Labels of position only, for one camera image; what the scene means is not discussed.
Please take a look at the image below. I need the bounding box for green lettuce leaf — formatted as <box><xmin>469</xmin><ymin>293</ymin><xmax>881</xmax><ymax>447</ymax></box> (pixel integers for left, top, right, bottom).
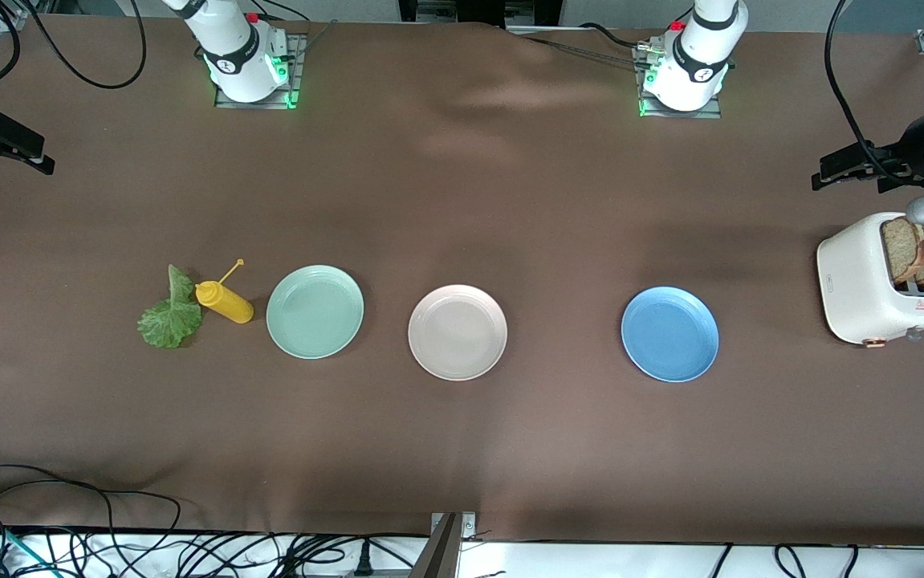
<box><xmin>137</xmin><ymin>264</ymin><xmax>204</xmax><ymax>350</ymax></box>

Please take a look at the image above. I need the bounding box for yellow mustard squeeze bottle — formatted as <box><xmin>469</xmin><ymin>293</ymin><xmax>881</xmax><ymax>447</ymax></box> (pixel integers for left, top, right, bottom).
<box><xmin>195</xmin><ymin>258</ymin><xmax>254</xmax><ymax>324</ymax></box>

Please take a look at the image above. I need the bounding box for blue plate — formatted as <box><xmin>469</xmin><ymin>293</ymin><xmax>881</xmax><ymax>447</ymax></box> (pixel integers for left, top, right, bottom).
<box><xmin>621</xmin><ymin>287</ymin><xmax>720</xmax><ymax>383</ymax></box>

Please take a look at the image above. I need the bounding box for mint green plate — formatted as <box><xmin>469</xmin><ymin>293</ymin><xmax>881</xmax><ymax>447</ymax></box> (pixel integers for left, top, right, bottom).
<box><xmin>266</xmin><ymin>265</ymin><xmax>365</xmax><ymax>360</ymax></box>

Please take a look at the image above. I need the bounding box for beige plate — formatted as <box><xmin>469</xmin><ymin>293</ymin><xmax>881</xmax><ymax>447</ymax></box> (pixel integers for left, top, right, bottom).
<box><xmin>408</xmin><ymin>284</ymin><xmax>508</xmax><ymax>381</ymax></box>

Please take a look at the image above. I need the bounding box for white toaster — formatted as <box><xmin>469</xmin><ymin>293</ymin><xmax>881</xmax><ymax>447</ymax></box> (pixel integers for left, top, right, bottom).
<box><xmin>816</xmin><ymin>212</ymin><xmax>924</xmax><ymax>351</ymax></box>

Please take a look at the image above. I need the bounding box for brown table cloth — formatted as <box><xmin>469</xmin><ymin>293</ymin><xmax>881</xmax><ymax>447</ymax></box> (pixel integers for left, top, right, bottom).
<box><xmin>0</xmin><ymin>14</ymin><xmax>924</xmax><ymax>547</ymax></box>

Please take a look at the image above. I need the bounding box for black equipment box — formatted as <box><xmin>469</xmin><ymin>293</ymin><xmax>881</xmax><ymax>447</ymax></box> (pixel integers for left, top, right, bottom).
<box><xmin>397</xmin><ymin>0</ymin><xmax>563</xmax><ymax>30</ymax></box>

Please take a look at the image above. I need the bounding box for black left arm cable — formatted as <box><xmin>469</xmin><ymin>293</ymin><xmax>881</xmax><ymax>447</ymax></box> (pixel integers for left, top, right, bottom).
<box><xmin>824</xmin><ymin>0</ymin><xmax>924</xmax><ymax>189</ymax></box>

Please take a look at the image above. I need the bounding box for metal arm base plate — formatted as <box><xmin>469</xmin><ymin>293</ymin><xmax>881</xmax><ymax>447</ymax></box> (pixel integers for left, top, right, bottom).
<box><xmin>214</xmin><ymin>32</ymin><xmax>307</xmax><ymax>111</ymax></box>
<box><xmin>636</xmin><ymin>44</ymin><xmax>723</xmax><ymax>120</ymax></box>

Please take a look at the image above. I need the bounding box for black base cable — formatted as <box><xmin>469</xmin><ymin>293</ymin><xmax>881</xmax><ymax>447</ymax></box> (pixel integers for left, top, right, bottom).
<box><xmin>255</xmin><ymin>0</ymin><xmax>338</xmax><ymax>49</ymax></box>
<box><xmin>522</xmin><ymin>22</ymin><xmax>675</xmax><ymax>65</ymax></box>

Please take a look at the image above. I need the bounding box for long black cable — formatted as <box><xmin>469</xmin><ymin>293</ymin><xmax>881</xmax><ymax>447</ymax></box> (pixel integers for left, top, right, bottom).
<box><xmin>0</xmin><ymin>464</ymin><xmax>183</xmax><ymax>563</ymax></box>

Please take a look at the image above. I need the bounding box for grey metal camera post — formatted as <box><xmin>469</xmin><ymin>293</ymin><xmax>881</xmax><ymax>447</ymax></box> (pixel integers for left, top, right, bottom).
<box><xmin>420</xmin><ymin>511</ymin><xmax>478</xmax><ymax>578</ymax></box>

